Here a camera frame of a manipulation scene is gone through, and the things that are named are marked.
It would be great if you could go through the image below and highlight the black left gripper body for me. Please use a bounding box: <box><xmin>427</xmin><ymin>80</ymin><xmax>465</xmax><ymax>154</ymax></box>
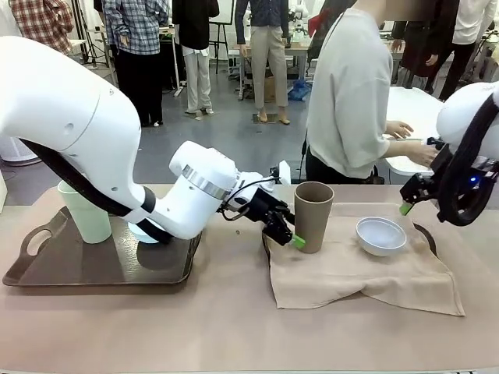
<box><xmin>224</xmin><ymin>188</ymin><xmax>294</xmax><ymax>227</ymax></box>

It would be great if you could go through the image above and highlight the white side table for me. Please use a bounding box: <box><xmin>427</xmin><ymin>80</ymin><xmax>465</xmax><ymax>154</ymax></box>
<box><xmin>383</xmin><ymin>86</ymin><xmax>446</xmax><ymax>176</ymax></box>

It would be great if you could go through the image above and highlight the black left arm cable bundle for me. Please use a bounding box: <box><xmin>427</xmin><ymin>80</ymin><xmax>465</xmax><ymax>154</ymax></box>
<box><xmin>22</xmin><ymin>137</ymin><xmax>173</xmax><ymax>245</ymax></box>

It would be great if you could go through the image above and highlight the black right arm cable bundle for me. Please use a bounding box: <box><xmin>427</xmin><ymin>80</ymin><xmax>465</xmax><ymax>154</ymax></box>
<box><xmin>435</xmin><ymin>92</ymin><xmax>499</xmax><ymax>228</ymax></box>

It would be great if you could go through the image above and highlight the white bowl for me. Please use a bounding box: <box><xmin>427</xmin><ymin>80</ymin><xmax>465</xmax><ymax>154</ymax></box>
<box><xmin>355</xmin><ymin>217</ymin><xmax>408</xmax><ymax>258</ymax></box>

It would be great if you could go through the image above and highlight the bystander in dark clothes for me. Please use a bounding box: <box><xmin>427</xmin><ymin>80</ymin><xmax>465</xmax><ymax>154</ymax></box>
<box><xmin>391</xmin><ymin>15</ymin><xmax>460</xmax><ymax>94</ymax></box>

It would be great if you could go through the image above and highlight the thin black left camera cable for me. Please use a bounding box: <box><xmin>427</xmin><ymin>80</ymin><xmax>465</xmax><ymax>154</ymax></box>
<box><xmin>221</xmin><ymin>176</ymin><xmax>282</xmax><ymax>222</ymax></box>

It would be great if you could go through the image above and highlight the bystander in red plaid shirt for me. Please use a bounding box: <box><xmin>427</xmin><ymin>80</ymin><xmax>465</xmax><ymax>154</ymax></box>
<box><xmin>9</xmin><ymin>0</ymin><xmax>76</xmax><ymax>56</ymax></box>

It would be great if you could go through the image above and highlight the bystander in blue plaid shirt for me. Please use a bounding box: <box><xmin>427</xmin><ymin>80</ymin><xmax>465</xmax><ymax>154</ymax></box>
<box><xmin>101</xmin><ymin>0</ymin><xmax>172</xmax><ymax>128</ymax></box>

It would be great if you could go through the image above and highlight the pale green cup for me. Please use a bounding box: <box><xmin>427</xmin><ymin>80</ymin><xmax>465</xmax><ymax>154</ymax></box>
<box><xmin>57</xmin><ymin>180</ymin><xmax>114</xmax><ymax>245</ymax></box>

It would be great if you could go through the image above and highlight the beige cloth mat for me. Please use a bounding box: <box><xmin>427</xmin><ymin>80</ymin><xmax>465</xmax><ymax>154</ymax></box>
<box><xmin>266</xmin><ymin>202</ymin><xmax>467</xmax><ymax>318</ymax></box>

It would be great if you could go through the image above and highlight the person's right hand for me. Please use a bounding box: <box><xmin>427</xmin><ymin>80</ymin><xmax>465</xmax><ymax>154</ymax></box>
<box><xmin>414</xmin><ymin>141</ymin><xmax>438</xmax><ymax>168</ymax></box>

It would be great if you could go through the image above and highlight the blue bag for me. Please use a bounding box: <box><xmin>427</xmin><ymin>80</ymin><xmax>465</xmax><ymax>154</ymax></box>
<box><xmin>287</xmin><ymin>79</ymin><xmax>313</xmax><ymax>104</ymax></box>

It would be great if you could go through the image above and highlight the brown cup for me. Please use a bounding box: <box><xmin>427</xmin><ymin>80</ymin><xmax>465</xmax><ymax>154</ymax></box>
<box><xmin>293</xmin><ymin>182</ymin><xmax>336</xmax><ymax>256</ymax></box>

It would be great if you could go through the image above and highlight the bystander in black top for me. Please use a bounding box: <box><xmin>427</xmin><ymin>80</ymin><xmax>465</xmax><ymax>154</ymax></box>
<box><xmin>172</xmin><ymin>0</ymin><xmax>221</xmax><ymax>115</ymax></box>

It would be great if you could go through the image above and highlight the bystander in beige trousers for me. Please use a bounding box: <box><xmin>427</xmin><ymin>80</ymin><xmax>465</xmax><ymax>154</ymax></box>
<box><xmin>234</xmin><ymin>0</ymin><xmax>292</xmax><ymax>126</ymax></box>

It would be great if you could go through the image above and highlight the person's right forearm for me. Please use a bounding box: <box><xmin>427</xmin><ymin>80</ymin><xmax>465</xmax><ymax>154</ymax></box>
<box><xmin>384</xmin><ymin>139</ymin><xmax>419</xmax><ymax>162</ymax></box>

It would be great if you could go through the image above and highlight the person's left hand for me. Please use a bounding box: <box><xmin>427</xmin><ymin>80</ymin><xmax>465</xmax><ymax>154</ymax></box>
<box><xmin>385</xmin><ymin>120</ymin><xmax>415</xmax><ymax>139</ymax></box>

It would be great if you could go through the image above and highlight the light blue bowl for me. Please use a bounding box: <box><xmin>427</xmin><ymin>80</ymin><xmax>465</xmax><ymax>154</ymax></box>
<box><xmin>127</xmin><ymin>219</ymin><xmax>165</xmax><ymax>245</ymax></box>

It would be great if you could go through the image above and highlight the bystander in white shirt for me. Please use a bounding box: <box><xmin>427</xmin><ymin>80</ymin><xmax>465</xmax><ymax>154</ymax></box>
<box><xmin>437</xmin><ymin>0</ymin><xmax>497</xmax><ymax>101</ymax></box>

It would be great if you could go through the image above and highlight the person in pale sweatshirt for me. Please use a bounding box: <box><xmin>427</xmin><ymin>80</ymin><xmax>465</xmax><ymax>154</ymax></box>
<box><xmin>305</xmin><ymin>7</ymin><xmax>394</xmax><ymax>185</ymax></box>

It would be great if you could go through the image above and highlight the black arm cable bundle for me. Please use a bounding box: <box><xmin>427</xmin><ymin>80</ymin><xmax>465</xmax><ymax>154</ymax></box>
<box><xmin>22</xmin><ymin>137</ymin><xmax>173</xmax><ymax>245</ymax></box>
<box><xmin>435</xmin><ymin>92</ymin><xmax>499</xmax><ymax>228</ymax></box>

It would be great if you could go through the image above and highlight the whiteboard easel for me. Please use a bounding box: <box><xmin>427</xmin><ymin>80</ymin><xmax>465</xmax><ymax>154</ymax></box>
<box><xmin>207</xmin><ymin>0</ymin><xmax>235</xmax><ymax>76</ymax></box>

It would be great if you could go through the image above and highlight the dark brown tray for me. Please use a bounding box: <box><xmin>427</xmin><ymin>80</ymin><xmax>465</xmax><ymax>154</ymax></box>
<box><xmin>2</xmin><ymin>206</ymin><xmax>204</xmax><ymax>288</ymax></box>
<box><xmin>261</xmin><ymin>221</ymin><xmax>441</xmax><ymax>270</ymax></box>

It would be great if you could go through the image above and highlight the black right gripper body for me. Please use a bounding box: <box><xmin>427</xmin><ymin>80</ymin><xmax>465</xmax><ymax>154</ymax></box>
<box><xmin>399</xmin><ymin>173</ymin><xmax>441</xmax><ymax>204</ymax></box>

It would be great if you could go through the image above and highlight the white air purifier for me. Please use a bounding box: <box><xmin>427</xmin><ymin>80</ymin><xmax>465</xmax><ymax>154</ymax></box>
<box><xmin>0</xmin><ymin>135</ymin><xmax>41</xmax><ymax>168</ymax></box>

